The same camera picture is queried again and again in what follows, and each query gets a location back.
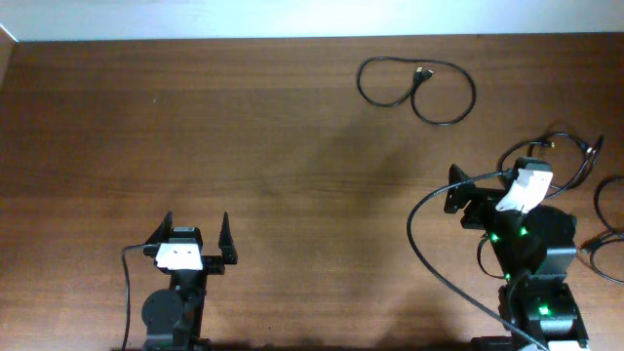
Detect black USB cable removed one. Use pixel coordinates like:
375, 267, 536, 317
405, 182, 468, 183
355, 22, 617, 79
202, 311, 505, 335
580, 175, 623, 286

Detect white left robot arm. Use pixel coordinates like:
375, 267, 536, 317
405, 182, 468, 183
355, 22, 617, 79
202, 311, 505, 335
141, 213, 238, 351

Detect black USB cable loops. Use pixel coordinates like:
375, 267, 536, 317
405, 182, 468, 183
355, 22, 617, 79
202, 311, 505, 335
496, 131, 605, 199

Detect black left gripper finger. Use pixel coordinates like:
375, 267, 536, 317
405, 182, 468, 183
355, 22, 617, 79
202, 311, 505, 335
145, 212, 173, 245
218, 212, 238, 266

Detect black USB cable loop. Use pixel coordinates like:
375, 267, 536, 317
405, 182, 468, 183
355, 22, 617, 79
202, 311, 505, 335
355, 56, 478, 127

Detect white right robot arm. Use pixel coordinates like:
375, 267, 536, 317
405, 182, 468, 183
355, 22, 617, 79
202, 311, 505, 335
444, 158, 589, 350

